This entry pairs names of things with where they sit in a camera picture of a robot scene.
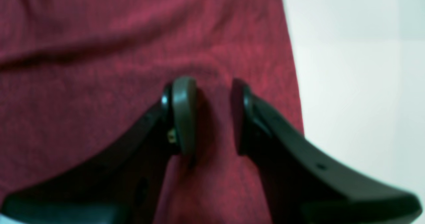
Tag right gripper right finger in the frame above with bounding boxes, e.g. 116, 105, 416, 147
231, 79, 423, 224

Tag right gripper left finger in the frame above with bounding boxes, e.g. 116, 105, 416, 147
1, 76, 197, 224

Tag dark red t-shirt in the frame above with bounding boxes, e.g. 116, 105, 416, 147
0, 0, 303, 224

